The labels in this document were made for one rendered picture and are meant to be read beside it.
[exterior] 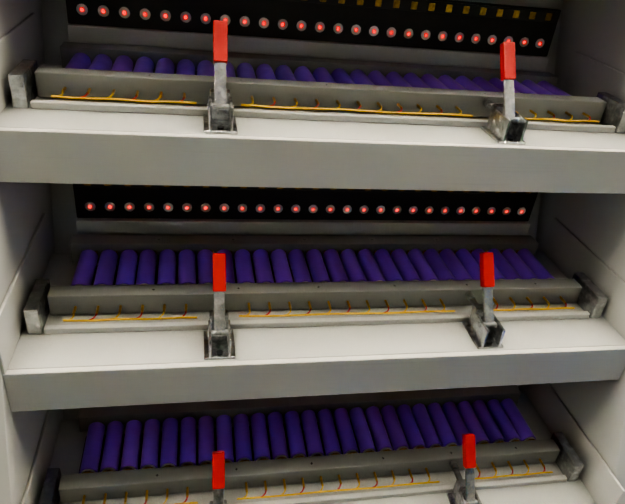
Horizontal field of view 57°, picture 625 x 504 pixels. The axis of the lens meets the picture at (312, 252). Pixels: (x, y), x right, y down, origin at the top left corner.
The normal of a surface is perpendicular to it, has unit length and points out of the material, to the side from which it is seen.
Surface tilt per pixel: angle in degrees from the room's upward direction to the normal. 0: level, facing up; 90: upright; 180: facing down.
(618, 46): 90
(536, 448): 20
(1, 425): 90
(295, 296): 111
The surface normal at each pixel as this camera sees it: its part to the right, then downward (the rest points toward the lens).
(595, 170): 0.17, 0.54
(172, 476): 0.10, -0.85
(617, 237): -0.98, 0.00
